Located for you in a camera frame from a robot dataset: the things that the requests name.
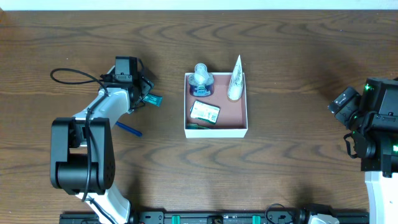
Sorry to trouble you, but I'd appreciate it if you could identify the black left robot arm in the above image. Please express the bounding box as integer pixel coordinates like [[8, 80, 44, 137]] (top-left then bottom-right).
[[50, 58, 154, 223]]

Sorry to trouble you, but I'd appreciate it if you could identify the Colgate toothpaste tube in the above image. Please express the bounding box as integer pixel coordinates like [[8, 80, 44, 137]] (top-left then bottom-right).
[[144, 93, 163, 107]]

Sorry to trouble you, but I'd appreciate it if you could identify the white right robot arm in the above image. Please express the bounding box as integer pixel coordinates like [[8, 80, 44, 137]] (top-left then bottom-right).
[[328, 83, 397, 223]]

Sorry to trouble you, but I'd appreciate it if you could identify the green toothbrush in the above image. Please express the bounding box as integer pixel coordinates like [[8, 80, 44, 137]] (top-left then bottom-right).
[[185, 123, 210, 129]]

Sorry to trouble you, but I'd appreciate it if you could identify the white shampoo tube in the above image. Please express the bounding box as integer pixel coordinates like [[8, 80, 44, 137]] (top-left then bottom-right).
[[227, 55, 244, 101]]

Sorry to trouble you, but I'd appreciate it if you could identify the blue pump soap bottle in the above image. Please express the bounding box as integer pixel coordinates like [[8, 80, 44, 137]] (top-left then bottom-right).
[[188, 63, 215, 97]]

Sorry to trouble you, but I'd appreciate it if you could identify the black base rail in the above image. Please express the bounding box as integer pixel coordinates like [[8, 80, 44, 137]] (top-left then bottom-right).
[[58, 203, 371, 224]]

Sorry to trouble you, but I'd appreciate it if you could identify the blue razor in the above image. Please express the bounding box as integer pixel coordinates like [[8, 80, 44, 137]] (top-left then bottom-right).
[[116, 121, 142, 137]]

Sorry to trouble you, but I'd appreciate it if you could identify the green white soap box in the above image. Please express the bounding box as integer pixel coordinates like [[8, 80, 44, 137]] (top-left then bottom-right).
[[190, 100, 220, 124]]

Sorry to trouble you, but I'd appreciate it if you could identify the white box pink interior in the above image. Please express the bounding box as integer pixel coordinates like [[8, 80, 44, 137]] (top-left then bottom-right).
[[183, 72, 248, 138]]

